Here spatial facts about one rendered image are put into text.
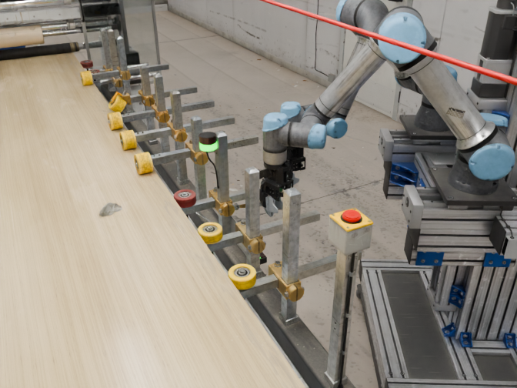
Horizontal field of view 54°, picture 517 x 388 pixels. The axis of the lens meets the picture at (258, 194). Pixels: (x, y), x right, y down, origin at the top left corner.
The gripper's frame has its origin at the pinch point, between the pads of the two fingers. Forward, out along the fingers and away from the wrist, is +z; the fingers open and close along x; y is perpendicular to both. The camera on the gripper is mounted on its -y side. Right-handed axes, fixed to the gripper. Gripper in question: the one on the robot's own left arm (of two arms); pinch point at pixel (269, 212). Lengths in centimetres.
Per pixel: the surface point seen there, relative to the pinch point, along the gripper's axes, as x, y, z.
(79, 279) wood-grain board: -62, -16, 1
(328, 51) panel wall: 349, -236, 52
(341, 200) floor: 154, -73, 91
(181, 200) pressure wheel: -14.7, -28.9, 0.7
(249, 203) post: -11.0, 1.5, -8.8
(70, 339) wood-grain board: -75, 4, 1
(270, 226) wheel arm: -0.2, 0.6, 5.4
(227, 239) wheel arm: -15.6, -4.6, 5.6
